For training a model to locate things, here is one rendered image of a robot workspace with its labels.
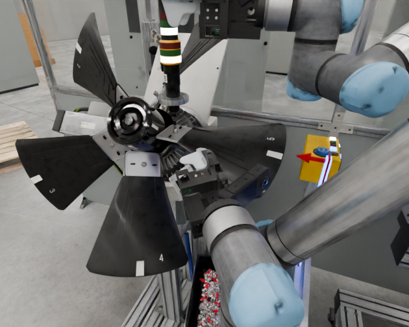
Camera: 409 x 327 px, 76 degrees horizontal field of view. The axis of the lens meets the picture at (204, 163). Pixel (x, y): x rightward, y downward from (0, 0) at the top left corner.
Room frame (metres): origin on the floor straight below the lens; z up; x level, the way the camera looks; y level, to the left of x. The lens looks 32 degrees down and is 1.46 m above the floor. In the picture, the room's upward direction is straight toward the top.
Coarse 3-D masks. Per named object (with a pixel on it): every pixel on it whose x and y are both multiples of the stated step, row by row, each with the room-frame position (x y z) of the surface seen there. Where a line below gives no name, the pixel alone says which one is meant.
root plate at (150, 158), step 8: (128, 152) 0.55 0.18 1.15; (136, 152) 0.56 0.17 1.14; (144, 152) 0.57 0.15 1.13; (152, 152) 0.58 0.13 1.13; (128, 160) 0.54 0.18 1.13; (136, 160) 0.55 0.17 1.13; (144, 160) 0.56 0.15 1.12; (152, 160) 0.57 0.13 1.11; (128, 168) 0.52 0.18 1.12; (136, 168) 0.53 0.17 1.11; (144, 168) 0.54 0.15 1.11; (152, 168) 0.55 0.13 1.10
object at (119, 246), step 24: (120, 192) 0.48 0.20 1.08; (144, 192) 0.50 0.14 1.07; (120, 216) 0.44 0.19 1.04; (144, 216) 0.46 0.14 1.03; (168, 216) 0.48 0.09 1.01; (96, 240) 0.40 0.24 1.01; (120, 240) 0.41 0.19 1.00; (144, 240) 0.42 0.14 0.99; (168, 240) 0.43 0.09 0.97; (96, 264) 0.37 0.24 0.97; (120, 264) 0.38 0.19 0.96; (144, 264) 0.38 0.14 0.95; (168, 264) 0.39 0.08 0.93
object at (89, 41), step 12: (84, 24) 0.82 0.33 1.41; (96, 24) 0.78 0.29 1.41; (84, 36) 0.81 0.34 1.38; (96, 36) 0.76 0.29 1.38; (84, 48) 0.80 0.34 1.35; (96, 48) 0.75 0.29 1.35; (84, 60) 0.80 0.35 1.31; (96, 60) 0.75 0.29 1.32; (84, 72) 0.80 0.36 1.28; (96, 72) 0.75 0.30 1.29; (108, 72) 0.70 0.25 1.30; (84, 84) 0.81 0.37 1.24; (96, 84) 0.76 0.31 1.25; (108, 84) 0.70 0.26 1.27; (108, 96) 0.72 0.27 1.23
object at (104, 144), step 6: (102, 132) 0.60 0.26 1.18; (96, 138) 0.60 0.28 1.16; (102, 138) 0.60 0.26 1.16; (108, 138) 0.61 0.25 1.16; (102, 144) 0.61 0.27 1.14; (108, 144) 0.61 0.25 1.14; (114, 144) 0.61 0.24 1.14; (108, 150) 0.61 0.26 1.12; (114, 150) 0.61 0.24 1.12; (120, 150) 0.61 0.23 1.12; (126, 150) 0.61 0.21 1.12; (108, 156) 0.61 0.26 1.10; (114, 156) 0.61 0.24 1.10; (120, 156) 0.61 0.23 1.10
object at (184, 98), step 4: (160, 64) 0.61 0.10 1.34; (160, 68) 0.62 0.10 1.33; (164, 84) 0.61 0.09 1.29; (180, 92) 0.61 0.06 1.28; (160, 96) 0.58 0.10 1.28; (164, 96) 0.58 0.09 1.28; (180, 96) 0.58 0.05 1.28; (184, 96) 0.58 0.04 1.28; (188, 96) 0.58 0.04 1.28; (160, 100) 0.56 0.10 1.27; (164, 100) 0.55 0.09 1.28; (168, 100) 0.55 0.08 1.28; (172, 100) 0.55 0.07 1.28; (176, 100) 0.55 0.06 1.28; (180, 100) 0.55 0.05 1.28; (184, 100) 0.56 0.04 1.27; (188, 100) 0.58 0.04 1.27; (164, 104) 0.55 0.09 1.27; (168, 104) 0.55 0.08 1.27; (172, 104) 0.55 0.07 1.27; (176, 104) 0.55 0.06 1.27; (180, 104) 0.55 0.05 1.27
